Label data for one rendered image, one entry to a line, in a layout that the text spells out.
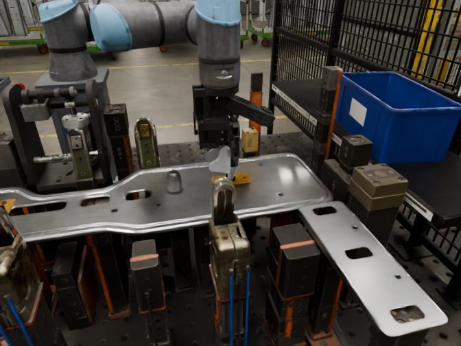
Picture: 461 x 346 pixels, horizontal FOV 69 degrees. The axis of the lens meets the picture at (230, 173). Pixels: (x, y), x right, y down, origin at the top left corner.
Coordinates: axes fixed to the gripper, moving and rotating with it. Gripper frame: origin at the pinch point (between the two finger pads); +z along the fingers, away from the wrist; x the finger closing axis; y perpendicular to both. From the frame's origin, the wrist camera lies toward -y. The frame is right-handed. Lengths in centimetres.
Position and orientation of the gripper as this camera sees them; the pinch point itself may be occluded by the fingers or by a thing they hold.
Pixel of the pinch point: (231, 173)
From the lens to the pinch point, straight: 74.0
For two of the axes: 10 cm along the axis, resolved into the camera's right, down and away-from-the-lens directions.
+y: -9.7, 1.3, -2.0
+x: 2.4, 5.0, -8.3
